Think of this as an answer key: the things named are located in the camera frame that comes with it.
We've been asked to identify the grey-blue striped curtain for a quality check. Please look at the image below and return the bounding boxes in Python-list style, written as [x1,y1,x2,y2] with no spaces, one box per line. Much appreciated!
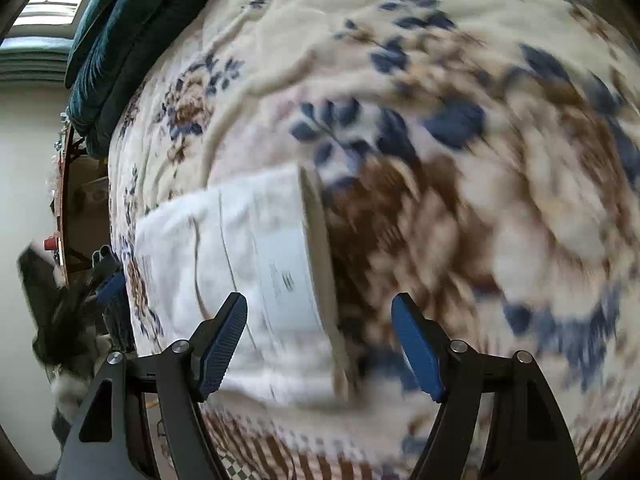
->
[0,35,73,86]

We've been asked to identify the brown cardboard box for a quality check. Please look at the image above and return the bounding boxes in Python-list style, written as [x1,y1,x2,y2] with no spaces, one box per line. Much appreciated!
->
[75,157,111,256]

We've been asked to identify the teal folded quilt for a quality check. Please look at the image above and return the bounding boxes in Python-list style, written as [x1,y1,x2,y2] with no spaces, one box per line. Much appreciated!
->
[64,0,231,157]

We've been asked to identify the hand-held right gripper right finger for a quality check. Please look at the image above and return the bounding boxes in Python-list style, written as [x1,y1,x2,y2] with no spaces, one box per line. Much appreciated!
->
[391,292,583,480]

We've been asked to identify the teal velvet pillow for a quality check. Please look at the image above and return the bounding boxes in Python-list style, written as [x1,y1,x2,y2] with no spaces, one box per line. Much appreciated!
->
[64,0,146,88]

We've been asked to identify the person's left forearm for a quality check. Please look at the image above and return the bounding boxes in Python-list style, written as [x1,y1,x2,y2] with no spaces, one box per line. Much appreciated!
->
[32,335,113,441]

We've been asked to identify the floral quilted bedspread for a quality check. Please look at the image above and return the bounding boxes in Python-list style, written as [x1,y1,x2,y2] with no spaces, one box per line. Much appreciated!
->
[107,0,640,480]

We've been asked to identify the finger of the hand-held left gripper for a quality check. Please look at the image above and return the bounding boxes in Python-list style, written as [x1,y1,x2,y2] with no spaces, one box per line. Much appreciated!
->
[95,272,127,309]
[91,245,122,281]

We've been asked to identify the folded blue jeans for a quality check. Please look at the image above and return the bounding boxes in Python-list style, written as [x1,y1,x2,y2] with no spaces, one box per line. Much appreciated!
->
[102,300,136,353]

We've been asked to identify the white pants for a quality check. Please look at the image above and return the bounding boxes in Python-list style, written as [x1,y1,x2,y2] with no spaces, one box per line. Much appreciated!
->
[134,164,366,403]

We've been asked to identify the orange wooden desk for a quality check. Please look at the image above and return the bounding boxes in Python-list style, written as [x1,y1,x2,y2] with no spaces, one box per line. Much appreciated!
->
[54,125,76,286]

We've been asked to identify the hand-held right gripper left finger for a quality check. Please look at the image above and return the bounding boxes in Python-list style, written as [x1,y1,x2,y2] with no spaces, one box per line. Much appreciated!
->
[56,291,249,480]

